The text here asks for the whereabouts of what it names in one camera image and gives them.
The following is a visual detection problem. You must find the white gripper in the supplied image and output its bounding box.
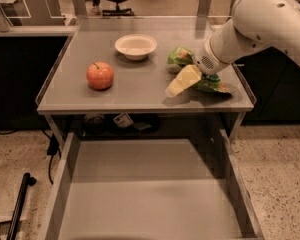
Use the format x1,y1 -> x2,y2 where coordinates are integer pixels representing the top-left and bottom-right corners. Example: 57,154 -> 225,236
165,34 -> 230,98

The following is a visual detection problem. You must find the red apple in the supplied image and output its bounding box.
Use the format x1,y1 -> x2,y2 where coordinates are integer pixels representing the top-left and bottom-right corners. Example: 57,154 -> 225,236
86,62 -> 114,90

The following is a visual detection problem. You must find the black power adapter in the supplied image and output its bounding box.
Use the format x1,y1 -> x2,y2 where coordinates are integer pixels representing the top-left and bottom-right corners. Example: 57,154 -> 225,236
47,135 -> 59,156

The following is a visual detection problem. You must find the white paper bowl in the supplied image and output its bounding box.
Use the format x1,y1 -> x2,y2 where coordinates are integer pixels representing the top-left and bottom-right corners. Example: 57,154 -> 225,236
115,34 -> 157,61

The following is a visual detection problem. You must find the white label card inside cabinet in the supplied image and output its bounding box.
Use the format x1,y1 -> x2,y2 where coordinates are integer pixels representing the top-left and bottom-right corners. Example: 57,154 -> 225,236
113,113 -> 134,128

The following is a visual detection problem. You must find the green rice chip bag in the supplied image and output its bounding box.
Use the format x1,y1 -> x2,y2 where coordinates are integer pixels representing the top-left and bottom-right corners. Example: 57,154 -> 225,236
166,47 -> 230,97

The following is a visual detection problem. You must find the open grey top drawer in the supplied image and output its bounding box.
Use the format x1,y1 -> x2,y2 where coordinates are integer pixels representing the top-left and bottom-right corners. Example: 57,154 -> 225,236
37,133 -> 265,240

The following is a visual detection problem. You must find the grey desk back left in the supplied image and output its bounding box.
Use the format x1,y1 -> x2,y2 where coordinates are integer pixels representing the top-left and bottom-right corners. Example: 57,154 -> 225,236
0,0 -> 66,27

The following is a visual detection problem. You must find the grey metal cabinet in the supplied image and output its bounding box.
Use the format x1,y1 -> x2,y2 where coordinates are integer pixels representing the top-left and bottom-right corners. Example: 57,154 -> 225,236
38,16 -> 254,129

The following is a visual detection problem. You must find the black pole on floor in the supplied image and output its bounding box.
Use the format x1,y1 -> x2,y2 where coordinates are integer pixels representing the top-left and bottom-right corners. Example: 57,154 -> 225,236
6,173 -> 37,240

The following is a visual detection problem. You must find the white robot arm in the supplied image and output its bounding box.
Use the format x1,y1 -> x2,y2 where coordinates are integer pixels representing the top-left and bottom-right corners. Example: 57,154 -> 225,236
166,0 -> 300,97

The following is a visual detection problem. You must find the dark round object inside cabinet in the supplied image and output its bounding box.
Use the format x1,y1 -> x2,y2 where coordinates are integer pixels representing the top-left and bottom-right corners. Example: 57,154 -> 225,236
83,114 -> 105,134

